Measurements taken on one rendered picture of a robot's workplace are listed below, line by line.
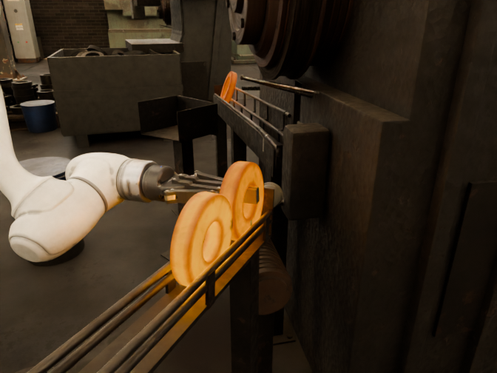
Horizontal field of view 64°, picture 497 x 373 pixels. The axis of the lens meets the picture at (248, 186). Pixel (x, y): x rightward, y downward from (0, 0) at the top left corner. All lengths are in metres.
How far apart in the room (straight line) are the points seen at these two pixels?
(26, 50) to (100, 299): 9.29
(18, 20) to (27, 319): 9.34
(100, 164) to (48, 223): 0.17
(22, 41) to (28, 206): 9.97
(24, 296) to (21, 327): 0.19
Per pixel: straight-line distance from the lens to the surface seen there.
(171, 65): 3.53
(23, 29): 10.70
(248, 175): 0.74
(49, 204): 0.81
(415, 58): 0.81
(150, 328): 0.51
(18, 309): 1.85
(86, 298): 1.79
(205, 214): 0.60
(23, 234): 0.80
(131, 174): 0.84
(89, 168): 0.88
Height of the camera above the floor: 1.06
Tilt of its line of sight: 24 degrees down
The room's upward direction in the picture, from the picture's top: straight up
